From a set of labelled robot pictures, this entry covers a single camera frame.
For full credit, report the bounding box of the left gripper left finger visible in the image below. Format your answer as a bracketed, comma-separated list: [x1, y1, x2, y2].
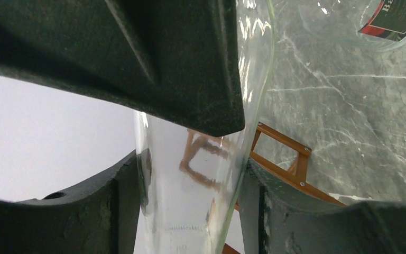
[0, 152, 140, 253]

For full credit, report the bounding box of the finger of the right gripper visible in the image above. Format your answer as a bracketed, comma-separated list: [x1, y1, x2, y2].
[0, 1, 245, 137]

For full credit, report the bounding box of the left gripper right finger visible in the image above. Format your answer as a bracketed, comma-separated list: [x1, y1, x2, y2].
[239, 159, 406, 253]

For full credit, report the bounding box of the clear glass bottle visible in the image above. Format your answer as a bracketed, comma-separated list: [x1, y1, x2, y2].
[134, 1, 274, 253]

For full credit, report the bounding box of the brown wooden wine rack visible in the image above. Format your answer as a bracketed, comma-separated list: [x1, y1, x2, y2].
[180, 122, 346, 254]

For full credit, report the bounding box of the clear round bottle red label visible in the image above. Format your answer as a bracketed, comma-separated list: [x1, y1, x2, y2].
[296, 0, 406, 52]

